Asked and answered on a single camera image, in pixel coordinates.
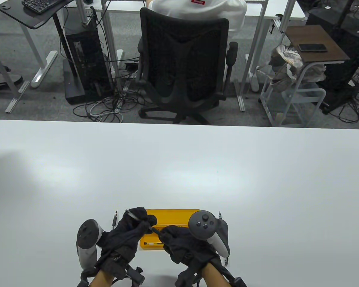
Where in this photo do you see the person's right hand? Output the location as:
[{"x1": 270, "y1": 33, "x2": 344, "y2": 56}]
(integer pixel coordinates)
[{"x1": 159, "y1": 225, "x2": 221, "y2": 267}]

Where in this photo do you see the person's left hand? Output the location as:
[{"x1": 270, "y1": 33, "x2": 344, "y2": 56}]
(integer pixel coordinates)
[{"x1": 94, "y1": 207, "x2": 158, "y2": 280}]

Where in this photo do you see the dark grey hand controller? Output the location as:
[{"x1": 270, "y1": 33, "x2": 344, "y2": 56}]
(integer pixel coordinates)
[
  {"x1": 188, "y1": 211, "x2": 229, "y2": 258},
  {"x1": 76, "y1": 219, "x2": 104, "y2": 269}
]

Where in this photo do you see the orange plastic pen case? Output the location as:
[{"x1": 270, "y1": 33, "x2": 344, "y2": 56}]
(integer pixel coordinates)
[{"x1": 139, "y1": 209, "x2": 200, "y2": 252}]

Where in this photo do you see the person's right forearm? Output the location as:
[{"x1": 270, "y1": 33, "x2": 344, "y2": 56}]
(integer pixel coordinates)
[{"x1": 202, "y1": 263, "x2": 228, "y2": 287}]

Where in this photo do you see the person's left forearm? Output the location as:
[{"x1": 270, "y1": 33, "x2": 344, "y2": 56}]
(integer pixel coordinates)
[{"x1": 89, "y1": 268, "x2": 115, "y2": 287}]

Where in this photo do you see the black mesh office chair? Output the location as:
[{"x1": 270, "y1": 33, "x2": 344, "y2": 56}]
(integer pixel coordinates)
[{"x1": 137, "y1": 7, "x2": 239, "y2": 125}]

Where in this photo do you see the black computer tower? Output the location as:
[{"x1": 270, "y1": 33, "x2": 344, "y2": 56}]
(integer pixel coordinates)
[{"x1": 62, "y1": 20, "x2": 114, "y2": 105}]

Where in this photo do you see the white metal cart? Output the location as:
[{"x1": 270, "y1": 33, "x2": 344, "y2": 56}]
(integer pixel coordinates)
[{"x1": 259, "y1": 61, "x2": 330, "y2": 128}]

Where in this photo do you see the white desk with metal legs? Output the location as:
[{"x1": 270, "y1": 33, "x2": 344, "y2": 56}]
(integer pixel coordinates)
[{"x1": 76, "y1": 0, "x2": 307, "y2": 113}]

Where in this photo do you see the crumpled grey plastic bag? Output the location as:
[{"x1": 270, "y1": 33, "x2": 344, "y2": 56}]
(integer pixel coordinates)
[{"x1": 268, "y1": 44, "x2": 304, "y2": 90}]

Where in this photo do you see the white cloth bundle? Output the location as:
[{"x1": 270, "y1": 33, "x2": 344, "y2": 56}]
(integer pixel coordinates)
[{"x1": 302, "y1": 63, "x2": 327, "y2": 83}]

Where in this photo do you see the black equipment case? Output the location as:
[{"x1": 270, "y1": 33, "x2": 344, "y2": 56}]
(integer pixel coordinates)
[{"x1": 306, "y1": 7, "x2": 359, "y2": 115}]

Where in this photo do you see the black smartphone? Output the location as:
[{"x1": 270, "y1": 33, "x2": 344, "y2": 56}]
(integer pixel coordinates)
[{"x1": 298, "y1": 44, "x2": 328, "y2": 53}]

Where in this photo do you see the black desk with white legs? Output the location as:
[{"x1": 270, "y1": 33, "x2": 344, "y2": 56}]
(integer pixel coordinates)
[{"x1": 0, "y1": 0, "x2": 76, "y2": 88}]

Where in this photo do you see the brown wooden side table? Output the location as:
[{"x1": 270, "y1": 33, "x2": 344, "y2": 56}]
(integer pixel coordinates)
[{"x1": 286, "y1": 25, "x2": 351, "y2": 64}]

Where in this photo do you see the black keyboard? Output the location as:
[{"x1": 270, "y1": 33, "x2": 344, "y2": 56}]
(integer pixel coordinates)
[{"x1": 22, "y1": 0, "x2": 64, "y2": 15}]

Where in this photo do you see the right wrist camera unit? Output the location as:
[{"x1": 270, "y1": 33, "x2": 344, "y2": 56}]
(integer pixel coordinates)
[{"x1": 175, "y1": 266, "x2": 204, "y2": 287}]

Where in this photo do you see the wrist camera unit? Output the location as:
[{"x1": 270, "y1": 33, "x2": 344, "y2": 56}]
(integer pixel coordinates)
[
  {"x1": 120, "y1": 266, "x2": 146, "y2": 285},
  {"x1": 175, "y1": 266, "x2": 204, "y2": 287}
]

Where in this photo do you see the left wrist camera unit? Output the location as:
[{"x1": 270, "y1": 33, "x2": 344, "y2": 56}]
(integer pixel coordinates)
[{"x1": 120, "y1": 266, "x2": 146, "y2": 285}]

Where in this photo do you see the white cable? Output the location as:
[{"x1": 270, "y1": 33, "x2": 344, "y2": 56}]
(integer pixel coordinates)
[{"x1": 89, "y1": 100, "x2": 124, "y2": 122}]

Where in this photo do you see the white desk with floor rail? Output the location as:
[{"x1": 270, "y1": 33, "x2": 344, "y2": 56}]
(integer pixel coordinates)
[{"x1": 0, "y1": 8, "x2": 31, "y2": 114}]

